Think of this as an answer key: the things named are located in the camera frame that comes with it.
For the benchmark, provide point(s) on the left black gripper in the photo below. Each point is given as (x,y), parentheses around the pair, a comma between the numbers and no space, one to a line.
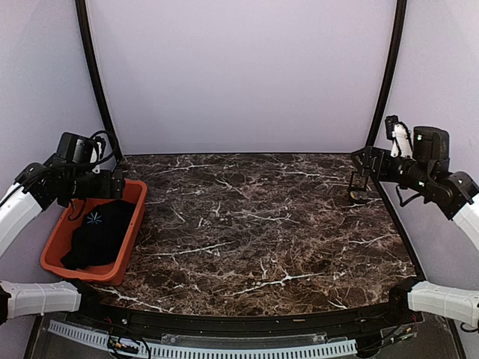
(105,190)

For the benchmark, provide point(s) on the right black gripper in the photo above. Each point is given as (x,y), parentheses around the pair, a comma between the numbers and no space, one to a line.
(381,172)

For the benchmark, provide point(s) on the black t-shirt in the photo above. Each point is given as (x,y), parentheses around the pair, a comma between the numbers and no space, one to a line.
(97,241)

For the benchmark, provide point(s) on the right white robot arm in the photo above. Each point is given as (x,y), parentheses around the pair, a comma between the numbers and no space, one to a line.
(419,161)

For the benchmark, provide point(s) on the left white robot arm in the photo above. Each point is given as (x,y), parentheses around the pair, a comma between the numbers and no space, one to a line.
(73,172)

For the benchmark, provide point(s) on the orange plastic bin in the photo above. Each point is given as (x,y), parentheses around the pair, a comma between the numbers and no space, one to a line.
(59,243)

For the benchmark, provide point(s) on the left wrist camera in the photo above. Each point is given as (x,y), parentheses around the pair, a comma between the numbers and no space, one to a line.
(98,152)

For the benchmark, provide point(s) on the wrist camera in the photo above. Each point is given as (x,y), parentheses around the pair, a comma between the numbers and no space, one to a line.
(400,136)
(98,152)

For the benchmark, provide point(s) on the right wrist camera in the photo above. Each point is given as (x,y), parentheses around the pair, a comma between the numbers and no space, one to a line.
(400,136)

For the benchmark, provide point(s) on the black front rail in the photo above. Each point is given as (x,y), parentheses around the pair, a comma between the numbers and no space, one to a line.
(356,323)

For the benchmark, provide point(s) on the right black frame post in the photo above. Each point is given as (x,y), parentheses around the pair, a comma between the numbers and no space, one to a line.
(390,67)

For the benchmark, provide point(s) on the black frame post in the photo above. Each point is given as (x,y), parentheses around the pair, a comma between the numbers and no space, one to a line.
(94,74)
(390,67)

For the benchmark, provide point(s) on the left black frame post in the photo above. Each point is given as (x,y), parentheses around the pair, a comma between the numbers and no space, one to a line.
(94,74)

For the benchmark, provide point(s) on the white slotted cable duct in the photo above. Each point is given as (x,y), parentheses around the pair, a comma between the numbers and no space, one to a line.
(179,346)

